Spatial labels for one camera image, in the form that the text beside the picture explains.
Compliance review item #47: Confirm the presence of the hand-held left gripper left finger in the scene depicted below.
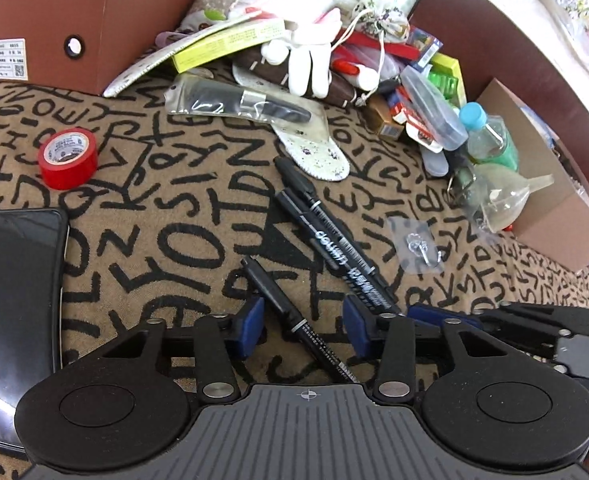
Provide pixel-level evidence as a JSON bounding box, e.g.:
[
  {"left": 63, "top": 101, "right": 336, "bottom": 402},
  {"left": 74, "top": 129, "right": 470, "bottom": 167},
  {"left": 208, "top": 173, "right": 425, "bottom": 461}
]
[{"left": 93, "top": 296, "right": 266, "bottom": 404}]

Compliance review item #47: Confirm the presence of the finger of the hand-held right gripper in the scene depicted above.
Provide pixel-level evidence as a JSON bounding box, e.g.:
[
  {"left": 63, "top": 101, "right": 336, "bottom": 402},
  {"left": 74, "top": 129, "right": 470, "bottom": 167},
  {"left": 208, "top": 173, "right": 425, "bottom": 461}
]
[{"left": 407, "top": 302, "right": 589, "bottom": 361}]

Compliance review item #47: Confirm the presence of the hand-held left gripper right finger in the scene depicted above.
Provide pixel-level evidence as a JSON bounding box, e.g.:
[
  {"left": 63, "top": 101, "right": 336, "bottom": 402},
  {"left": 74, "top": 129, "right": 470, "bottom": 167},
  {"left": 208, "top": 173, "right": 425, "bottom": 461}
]
[{"left": 343, "top": 296, "right": 505, "bottom": 404}]

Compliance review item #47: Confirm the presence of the thin black marker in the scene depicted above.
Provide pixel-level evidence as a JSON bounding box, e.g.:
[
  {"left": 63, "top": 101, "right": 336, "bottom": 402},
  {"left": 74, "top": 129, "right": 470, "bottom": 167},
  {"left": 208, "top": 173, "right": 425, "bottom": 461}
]
[{"left": 242, "top": 256, "right": 361, "bottom": 387}]

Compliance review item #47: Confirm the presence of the black marker white print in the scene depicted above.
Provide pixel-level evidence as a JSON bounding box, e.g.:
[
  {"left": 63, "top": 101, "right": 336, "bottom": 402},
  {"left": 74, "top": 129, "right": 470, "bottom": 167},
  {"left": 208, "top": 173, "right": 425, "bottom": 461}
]
[{"left": 274, "top": 189, "right": 401, "bottom": 317}]

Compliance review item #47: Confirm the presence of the tan cardboard box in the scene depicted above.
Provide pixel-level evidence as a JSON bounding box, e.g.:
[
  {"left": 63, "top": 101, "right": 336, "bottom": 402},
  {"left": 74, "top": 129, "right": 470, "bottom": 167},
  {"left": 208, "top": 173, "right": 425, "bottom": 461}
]
[{"left": 477, "top": 77, "right": 589, "bottom": 274}]

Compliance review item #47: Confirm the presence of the black phone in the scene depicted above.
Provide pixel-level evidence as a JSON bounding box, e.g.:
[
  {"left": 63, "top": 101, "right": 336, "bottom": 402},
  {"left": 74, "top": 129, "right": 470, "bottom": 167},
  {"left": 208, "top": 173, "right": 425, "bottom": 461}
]
[{"left": 0, "top": 208, "right": 70, "bottom": 457}]

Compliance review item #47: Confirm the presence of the green plastic container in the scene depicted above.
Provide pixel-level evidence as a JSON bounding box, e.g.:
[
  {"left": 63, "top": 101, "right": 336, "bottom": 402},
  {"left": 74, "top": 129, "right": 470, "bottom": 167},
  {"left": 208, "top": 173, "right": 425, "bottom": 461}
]
[{"left": 427, "top": 52, "right": 467, "bottom": 109}]

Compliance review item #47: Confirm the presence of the small bag of metal hooks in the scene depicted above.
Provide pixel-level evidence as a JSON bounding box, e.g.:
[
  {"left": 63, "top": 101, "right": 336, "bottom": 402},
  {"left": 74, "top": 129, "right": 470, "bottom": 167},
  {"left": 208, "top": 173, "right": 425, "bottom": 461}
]
[{"left": 387, "top": 217, "right": 448, "bottom": 276}]

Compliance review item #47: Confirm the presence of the letter print blanket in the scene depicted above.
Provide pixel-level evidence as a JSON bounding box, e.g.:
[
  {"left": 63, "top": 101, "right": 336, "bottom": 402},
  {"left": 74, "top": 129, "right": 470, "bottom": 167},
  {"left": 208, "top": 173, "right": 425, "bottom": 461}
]
[{"left": 0, "top": 40, "right": 589, "bottom": 480}]

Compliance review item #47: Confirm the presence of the clear plastic funnel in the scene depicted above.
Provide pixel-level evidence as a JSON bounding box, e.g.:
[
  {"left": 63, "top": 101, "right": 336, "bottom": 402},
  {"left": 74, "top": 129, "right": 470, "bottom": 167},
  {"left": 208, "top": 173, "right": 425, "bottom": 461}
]
[{"left": 467, "top": 165, "right": 555, "bottom": 234}]

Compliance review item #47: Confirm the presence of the white dotted insole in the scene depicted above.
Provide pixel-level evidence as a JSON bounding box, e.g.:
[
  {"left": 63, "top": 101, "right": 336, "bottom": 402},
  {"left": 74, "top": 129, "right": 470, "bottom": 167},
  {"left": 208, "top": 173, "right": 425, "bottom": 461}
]
[
  {"left": 103, "top": 15, "right": 255, "bottom": 99},
  {"left": 274, "top": 105, "right": 351, "bottom": 182}
]

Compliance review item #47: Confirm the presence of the plastic bottle green label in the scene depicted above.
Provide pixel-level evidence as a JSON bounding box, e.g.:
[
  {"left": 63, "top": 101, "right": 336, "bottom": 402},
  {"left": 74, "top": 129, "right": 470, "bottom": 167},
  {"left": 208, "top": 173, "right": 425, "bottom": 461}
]
[{"left": 459, "top": 102, "right": 520, "bottom": 167}]

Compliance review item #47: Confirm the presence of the clear plastic case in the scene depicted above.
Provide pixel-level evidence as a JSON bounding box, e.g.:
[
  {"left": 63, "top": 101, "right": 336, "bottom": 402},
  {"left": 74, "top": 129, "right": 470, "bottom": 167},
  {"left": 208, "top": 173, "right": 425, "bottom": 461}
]
[{"left": 400, "top": 65, "right": 469, "bottom": 152}]

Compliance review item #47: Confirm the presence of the clear bag with black tool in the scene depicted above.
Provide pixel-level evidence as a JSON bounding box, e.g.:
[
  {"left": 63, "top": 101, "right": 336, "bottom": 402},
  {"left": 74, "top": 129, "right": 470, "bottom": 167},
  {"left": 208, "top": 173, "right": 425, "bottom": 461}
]
[{"left": 164, "top": 74, "right": 328, "bottom": 134}]

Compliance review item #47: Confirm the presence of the brown stitched insole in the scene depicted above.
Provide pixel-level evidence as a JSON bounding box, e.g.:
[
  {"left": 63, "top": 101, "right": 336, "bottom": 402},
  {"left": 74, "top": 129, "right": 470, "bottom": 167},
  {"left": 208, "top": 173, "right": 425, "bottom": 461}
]
[{"left": 233, "top": 50, "right": 371, "bottom": 109}]

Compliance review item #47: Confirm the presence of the red tape roll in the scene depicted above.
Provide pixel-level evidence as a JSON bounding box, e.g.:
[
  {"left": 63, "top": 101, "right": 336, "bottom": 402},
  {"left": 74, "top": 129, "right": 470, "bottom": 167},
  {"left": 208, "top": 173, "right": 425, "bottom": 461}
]
[{"left": 38, "top": 129, "right": 99, "bottom": 190}]

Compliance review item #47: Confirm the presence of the white bottle red cap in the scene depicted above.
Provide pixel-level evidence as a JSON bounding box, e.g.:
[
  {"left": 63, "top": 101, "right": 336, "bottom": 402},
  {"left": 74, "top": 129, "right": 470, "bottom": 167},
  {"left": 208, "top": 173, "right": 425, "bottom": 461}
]
[{"left": 334, "top": 57, "right": 381, "bottom": 89}]

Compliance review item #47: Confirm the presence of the blue card box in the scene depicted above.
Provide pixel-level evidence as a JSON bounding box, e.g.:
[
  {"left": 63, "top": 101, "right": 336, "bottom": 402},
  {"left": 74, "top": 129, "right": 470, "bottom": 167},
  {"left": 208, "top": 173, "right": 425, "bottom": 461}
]
[{"left": 407, "top": 27, "right": 445, "bottom": 66}]

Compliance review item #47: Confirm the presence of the white glove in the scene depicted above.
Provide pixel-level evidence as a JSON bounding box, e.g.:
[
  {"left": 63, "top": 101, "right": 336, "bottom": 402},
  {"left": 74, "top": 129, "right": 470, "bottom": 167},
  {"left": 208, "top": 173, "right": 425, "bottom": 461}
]
[{"left": 262, "top": 27, "right": 333, "bottom": 99}]

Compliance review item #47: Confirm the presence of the red box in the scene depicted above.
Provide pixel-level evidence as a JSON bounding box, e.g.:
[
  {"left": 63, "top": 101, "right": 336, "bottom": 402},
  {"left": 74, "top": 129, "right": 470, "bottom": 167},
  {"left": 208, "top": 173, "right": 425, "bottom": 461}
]
[{"left": 344, "top": 30, "right": 421, "bottom": 59}]

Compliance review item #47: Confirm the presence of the brown wooden board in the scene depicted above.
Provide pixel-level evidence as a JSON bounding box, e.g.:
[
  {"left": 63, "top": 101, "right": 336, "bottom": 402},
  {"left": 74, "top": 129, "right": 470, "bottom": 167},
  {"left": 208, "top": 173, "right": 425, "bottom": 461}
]
[{"left": 409, "top": 0, "right": 589, "bottom": 201}]

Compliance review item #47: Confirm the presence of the long yellow-green box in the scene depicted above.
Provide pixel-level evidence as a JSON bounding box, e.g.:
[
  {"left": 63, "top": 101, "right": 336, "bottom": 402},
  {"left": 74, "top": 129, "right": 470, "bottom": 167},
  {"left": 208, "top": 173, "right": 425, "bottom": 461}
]
[{"left": 170, "top": 19, "right": 286, "bottom": 74}]

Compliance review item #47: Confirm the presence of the brown shoebox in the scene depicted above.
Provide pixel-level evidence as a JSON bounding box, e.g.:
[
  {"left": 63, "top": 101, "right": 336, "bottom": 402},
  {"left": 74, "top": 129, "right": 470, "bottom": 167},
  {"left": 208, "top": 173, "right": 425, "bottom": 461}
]
[{"left": 0, "top": 0, "right": 210, "bottom": 97}]

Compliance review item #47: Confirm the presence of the floral drawstring pouch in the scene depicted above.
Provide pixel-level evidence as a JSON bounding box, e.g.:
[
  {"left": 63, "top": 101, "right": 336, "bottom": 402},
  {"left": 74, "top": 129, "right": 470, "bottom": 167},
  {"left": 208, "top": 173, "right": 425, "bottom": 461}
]
[{"left": 351, "top": 0, "right": 410, "bottom": 45}]

